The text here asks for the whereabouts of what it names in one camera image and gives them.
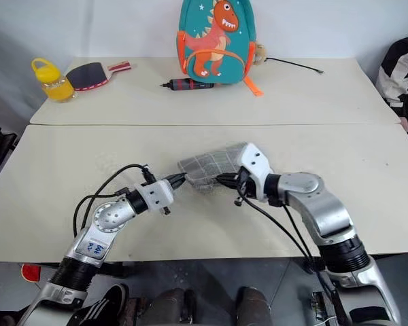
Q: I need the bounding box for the dark rounded shape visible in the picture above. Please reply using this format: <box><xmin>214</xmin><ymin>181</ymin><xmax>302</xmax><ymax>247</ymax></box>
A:
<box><xmin>148</xmin><ymin>287</ymin><xmax>199</xmax><ymax>326</ymax></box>
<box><xmin>235</xmin><ymin>286</ymin><xmax>272</xmax><ymax>326</ymax></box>

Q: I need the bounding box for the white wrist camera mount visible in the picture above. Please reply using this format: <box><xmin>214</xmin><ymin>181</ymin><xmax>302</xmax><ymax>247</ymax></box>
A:
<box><xmin>137</xmin><ymin>180</ymin><xmax>175</xmax><ymax>216</ymax></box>
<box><xmin>239</xmin><ymin>143</ymin><xmax>277</xmax><ymax>204</ymax></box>

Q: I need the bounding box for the black red table tennis paddle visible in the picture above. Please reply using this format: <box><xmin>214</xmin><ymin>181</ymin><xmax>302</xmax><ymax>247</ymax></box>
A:
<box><xmin>65</xmin><ymin>60</ymin><xmax>134</xmax><ymax>93</ymax></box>

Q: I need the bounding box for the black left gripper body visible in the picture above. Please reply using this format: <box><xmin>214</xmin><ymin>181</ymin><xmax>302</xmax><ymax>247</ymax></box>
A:
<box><xmin>160</xmin><ymin>177</ymin><xmax>180</xmax><ymax>216</ymax></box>

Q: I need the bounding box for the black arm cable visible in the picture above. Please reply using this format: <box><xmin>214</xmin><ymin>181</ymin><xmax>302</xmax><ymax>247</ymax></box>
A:
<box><xmin>72</xmin><ymin>164</ymin><xmax>158</xmax><ymax>239</ymax></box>
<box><xmin>235</xmin><ymin>194</ymin><xmax>348</xmax><ymax>326</ymax></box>

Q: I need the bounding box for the black white striped sneaker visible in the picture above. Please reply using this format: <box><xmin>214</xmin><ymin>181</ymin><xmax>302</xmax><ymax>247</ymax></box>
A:
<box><xmin>67</xmin><ymin>283</ymin><xmax>131</xmax><ymax>326</ymax></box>

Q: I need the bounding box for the thin black cable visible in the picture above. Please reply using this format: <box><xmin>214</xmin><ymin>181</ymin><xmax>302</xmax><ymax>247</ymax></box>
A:
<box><xmin>265</xmin><ymin>56</ymin><xmax>326</xmax><ymax>76</ymax></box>

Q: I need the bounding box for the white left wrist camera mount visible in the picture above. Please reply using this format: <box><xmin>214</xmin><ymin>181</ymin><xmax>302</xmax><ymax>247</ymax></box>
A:
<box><xmin>137</xmin><ymin>180</ymin><xmax>175</xmax><ymax>216</ymax></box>

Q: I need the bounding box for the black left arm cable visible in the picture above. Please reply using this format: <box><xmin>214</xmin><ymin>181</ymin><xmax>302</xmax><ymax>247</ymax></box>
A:
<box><xmin>72</xmin><ymin>164</ymin><xmax>158</xmax><ymax>239</ymax></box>

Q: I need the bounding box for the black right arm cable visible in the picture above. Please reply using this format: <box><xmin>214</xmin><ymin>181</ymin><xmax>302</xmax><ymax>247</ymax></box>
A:
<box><xmin>235</xmin><ymin>194</ymin><xmax>348</xmax><ymax>326</ymax></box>

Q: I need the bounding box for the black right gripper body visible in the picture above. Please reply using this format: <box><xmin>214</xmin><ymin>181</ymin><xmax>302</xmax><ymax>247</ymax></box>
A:
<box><xmin>235</xmin><ymin>168</ymin><xmax>260</xmax><ymax>202</ymax></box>

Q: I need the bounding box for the grey plaid pouch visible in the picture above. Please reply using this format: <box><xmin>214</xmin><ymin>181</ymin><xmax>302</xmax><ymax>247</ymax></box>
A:
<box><xmin>176</xmin><ymin>141</ymin><xmax>251</xmax><ymax>192</ymax></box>

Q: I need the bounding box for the black red marker pen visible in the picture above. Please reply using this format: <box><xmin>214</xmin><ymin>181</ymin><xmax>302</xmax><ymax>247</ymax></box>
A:
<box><xmin>160</xmin><ymin>78</ymin><xmax>216</xmax><ymax>93</ymax></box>

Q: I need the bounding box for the beige plush keychain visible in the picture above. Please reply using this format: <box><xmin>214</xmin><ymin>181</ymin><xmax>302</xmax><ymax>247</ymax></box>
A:
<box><xmin>252</xmin><ymin>41</ymin><xmax>269</xmax><ymax>66</ymax></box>

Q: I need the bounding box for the black chair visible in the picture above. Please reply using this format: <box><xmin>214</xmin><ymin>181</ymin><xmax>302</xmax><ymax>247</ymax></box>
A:
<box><xmin>0</xmin><ymin>126</ymin><xmax>18</xmax><ymax>168</ymax></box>

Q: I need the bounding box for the person in black white jacket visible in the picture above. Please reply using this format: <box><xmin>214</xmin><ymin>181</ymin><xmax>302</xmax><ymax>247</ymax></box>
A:
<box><xmin>375</xmin><ymin>33</ymin><xmax>408</xmax><ymax>154</ymax></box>

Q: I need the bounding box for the teal dinosaur backpack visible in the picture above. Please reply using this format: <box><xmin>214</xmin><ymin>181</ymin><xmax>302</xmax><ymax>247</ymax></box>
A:
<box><xmin>175</xmin><ymin>0</ymin><xmax>265</xmax><ymax>98</ymax></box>

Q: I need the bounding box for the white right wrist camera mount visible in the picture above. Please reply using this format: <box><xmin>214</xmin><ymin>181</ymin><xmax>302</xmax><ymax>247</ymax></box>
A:
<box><xmin>239</xmin><ymin>143</ymin><xmax>277</xmax><ymax>204</ymax></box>

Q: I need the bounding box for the yellow lidded jar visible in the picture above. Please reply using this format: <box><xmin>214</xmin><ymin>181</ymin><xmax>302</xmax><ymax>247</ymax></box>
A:
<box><xmin>31</xmin><ymin>58</ymin><xmax>79</xmax><ymax>104</ymax></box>

